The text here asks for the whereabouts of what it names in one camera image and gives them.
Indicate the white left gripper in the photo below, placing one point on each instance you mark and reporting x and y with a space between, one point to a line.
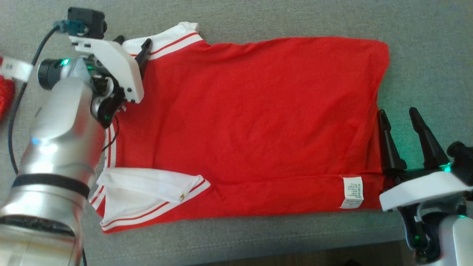
118 62

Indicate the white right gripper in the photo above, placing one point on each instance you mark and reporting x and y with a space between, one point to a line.
425 190

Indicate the red shorts with white stripe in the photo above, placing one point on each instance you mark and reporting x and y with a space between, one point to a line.
5 96

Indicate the red white-sleeved t-shirt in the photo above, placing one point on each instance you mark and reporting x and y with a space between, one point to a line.
258 118

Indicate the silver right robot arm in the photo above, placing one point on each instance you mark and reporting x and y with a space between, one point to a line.
451 236

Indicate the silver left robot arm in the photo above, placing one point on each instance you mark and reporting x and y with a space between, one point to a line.
59 147

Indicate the grey sofa seat cushion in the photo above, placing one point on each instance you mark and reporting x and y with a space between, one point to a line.
425 55

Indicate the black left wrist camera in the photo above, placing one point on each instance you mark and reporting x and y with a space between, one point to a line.
87 22

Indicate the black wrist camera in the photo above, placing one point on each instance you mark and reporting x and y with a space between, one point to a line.
463 162
87 22

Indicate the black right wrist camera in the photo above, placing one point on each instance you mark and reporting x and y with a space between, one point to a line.
463 162

